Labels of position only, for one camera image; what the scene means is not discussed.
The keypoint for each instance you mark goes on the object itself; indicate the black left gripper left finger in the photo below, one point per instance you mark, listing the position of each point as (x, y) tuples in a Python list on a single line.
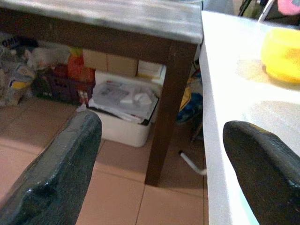
[(61, 168)]

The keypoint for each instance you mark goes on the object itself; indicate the white metal table leg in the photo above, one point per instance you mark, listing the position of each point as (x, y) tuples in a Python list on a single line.
[(191, 162)]

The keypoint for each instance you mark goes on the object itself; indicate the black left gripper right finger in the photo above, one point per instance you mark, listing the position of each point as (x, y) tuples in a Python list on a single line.
[(264, 168)]

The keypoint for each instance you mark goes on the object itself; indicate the orange red toy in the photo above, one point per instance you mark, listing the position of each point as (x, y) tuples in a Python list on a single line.
[(78, 66)]

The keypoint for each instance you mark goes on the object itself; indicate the brown cardboard box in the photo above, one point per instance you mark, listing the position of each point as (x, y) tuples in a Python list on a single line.
[(110, 62)]

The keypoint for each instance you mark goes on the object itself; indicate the pink soft item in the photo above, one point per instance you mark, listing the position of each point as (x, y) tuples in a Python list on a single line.
[(289, 6)]

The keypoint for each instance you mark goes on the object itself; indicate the white yellow cardboard box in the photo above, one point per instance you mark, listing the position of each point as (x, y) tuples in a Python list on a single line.
[(148, 69)]

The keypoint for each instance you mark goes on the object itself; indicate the white box of papers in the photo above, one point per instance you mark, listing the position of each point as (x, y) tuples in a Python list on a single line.
[(124, 126)]

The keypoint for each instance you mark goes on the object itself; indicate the printed clear plastic bag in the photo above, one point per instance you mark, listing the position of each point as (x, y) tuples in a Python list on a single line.
[(16, 70)]

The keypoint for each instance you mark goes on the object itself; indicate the blue yellow bag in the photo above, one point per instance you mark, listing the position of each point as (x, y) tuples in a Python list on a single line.
[(191, 103)]

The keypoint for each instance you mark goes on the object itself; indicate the yellow plastic bowl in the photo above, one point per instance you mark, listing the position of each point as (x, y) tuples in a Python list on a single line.
[(282, 56)]

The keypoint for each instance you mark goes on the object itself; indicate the dark plastic basket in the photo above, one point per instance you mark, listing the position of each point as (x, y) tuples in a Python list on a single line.
[(61, 89)]

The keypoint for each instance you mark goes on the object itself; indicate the white table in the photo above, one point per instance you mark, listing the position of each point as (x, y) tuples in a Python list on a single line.
[(227, 82)]

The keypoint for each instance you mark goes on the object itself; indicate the dark wooden table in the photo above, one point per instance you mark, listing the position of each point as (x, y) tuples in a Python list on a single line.
[(117, 25)]

